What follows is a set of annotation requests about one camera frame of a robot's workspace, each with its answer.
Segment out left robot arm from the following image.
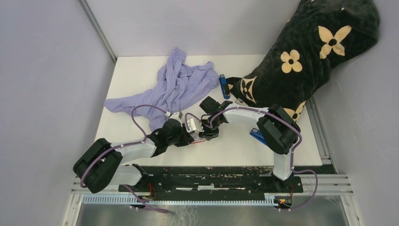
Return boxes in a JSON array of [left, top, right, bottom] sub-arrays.
[[73, 119, 194, 194]]

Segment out beige and black stapler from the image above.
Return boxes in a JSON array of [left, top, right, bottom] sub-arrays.
[[235, 98, 246, 106]]

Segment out aluminium rail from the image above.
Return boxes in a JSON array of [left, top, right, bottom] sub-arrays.
[[71, 173, 354, 195]]

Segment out blue stapler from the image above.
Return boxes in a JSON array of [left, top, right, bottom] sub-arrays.
[[249, 128, 267, 145], [219, 74, 231, 99]]

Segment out slotted cable duct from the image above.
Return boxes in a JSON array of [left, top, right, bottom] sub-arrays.
[[81, 194, 277, 207]]

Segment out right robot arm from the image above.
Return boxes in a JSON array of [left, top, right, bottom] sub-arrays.
[[199, 97, 303, 192]]

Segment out black floral blanket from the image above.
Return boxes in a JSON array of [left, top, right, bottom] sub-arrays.
[[227, 0, 380, 121]]

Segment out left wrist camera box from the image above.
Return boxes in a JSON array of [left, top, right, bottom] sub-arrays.
[[169, 112, 184, 124]]

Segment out lavender crumpled cloth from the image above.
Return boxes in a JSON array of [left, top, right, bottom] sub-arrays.
[[104, 48, 219, 131]]

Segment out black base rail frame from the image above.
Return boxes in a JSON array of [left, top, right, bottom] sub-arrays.
[[87, 165, 337, 202]]

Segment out red white staple box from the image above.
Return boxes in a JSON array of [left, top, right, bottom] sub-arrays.
[[191, 139, 206, 145]]

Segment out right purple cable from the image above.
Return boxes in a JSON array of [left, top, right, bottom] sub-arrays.
[[184, 106, 319, 211]]

